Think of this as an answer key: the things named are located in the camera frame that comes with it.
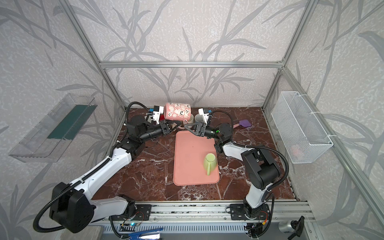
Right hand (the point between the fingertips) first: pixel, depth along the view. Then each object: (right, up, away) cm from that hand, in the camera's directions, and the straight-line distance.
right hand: (186, 124), depth 72 cm
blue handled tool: (-17, -50, -4) cm, 53 cm away
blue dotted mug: (+6, +3, +1) cm, 7 cm away
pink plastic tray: (0, -17, +25) cm, 31 cm away
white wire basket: (+50, -5, -10) cm, 51 cm away
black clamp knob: (+46, -40, -13) cm, 62 cm away
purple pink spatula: (+40, 0, +40) cm, 56 cm away
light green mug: (+12, -21, +9) cm, 26 cm away
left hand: (-2, +2, -3) cm, 4 cm away
